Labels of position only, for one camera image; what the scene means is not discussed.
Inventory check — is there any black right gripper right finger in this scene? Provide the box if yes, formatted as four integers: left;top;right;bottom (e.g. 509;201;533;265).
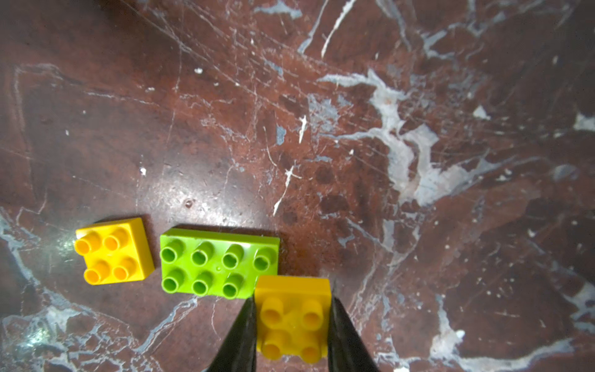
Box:
328;296;379;372

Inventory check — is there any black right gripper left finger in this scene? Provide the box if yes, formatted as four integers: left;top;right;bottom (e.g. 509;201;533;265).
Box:
205;297;257;372

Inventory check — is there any yellow lego brick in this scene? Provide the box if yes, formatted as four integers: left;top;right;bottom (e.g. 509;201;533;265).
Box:
254;275;332;364
74;217;155;285

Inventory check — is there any long green lego brick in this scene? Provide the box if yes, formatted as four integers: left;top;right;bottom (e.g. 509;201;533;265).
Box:
160;228;280;300

